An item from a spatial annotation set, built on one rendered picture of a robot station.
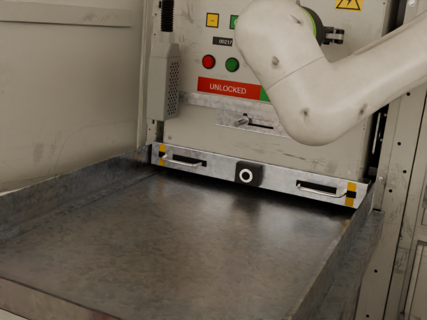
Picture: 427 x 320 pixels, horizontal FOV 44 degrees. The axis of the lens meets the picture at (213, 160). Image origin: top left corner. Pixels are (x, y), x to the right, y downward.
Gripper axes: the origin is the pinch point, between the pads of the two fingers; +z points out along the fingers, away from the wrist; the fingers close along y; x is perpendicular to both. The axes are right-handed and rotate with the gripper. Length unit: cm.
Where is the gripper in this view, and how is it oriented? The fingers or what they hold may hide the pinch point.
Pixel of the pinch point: (325, 33)
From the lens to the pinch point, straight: 115.2
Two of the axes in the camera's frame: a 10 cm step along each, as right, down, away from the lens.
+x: 0.9, -9.6, -2.7
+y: 9.0, 1.9, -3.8
